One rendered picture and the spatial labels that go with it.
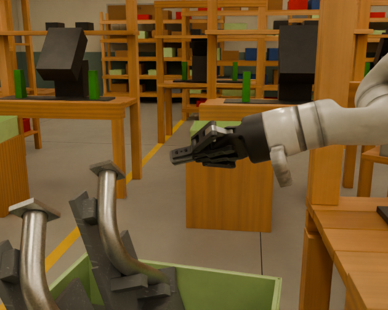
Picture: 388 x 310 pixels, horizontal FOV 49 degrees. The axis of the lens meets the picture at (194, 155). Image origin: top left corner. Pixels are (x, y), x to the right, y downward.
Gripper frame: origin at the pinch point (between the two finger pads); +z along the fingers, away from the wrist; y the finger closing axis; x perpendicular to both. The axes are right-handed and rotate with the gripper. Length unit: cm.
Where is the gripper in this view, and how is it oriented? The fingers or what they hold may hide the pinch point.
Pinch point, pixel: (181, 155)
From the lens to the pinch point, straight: 68.8
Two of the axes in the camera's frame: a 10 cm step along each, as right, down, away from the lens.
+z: -9.4, 2.2, 2.5
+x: 0.8, 8.8, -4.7
